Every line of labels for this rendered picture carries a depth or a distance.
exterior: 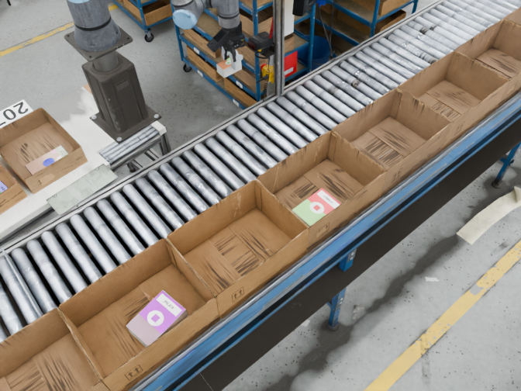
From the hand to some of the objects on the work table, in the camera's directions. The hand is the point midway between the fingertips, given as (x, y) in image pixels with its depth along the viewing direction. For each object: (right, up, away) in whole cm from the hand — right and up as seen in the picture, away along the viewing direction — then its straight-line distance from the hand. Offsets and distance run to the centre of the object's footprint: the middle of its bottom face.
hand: (229, 64), depth 217 cm
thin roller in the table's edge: (-47, -37, +14) cm, 61 cm away
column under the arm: (-54, -20, +24) cm, 62 cm away
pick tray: (-112, -58, -3) cm, 127 cm away
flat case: (-83, -45, +5) cm, 95 cm away
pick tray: (-90, -41, +10) cm, 99 cm away
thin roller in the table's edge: (-49, -35, +15) cm, 62 cm away
